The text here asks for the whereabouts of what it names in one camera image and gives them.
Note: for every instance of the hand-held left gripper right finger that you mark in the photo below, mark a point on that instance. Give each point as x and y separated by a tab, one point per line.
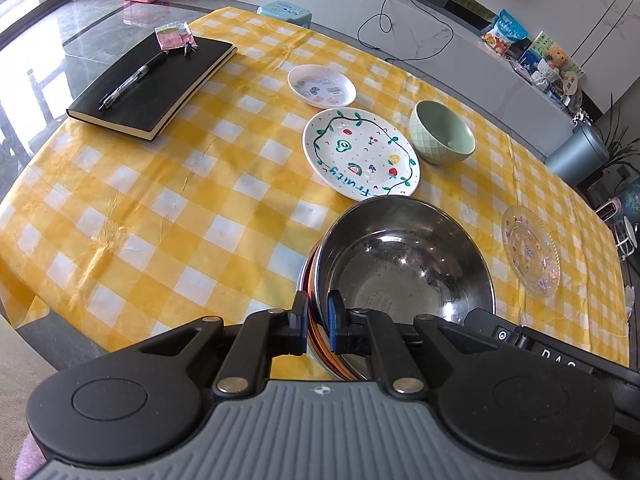
334	327

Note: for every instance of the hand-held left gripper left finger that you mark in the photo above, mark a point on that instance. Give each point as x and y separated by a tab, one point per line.
300	327

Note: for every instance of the stainless steel bowl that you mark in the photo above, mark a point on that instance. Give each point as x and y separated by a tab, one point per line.
400	260

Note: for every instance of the clear glass plate with stickers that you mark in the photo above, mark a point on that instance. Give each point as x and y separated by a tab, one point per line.
530	250

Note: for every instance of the white plate with fruit print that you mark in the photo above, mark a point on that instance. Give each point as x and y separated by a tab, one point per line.
360	155

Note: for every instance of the pale green ceramic bowl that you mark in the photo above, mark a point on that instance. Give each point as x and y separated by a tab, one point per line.
440	135

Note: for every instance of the small white plate with stickers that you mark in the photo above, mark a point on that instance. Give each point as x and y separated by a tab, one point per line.
320	85

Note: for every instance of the white stool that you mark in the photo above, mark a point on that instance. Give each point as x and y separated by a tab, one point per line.
625	235

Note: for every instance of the small pink heater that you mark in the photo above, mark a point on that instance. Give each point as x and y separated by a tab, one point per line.
609	210

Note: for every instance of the yellow checked tablecloth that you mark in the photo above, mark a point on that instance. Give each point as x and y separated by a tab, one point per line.
175	220

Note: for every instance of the grey trash bin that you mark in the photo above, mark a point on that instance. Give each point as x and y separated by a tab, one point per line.
577	157

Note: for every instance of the green potted plant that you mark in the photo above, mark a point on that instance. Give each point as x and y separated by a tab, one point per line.
620	135

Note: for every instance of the black notebook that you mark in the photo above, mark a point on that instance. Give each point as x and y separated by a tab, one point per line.
150	90

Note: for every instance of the brown teddy bear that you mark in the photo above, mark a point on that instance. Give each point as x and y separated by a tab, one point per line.
555	58

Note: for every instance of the black pen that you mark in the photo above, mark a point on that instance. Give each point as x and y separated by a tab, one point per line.
132	80

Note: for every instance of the small keys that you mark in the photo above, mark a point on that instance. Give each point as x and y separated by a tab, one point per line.
190	49

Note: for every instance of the green box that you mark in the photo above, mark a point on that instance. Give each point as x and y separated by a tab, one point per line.
542	45

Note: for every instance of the pink fuzzy clothing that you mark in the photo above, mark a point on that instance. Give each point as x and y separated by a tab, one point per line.
25	462

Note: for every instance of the light blue stool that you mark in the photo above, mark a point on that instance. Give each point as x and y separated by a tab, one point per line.
280	12

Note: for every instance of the pink packet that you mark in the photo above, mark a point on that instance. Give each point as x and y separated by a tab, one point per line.
172	36

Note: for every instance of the blue snack bag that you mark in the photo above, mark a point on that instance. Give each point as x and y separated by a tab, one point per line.
505	32

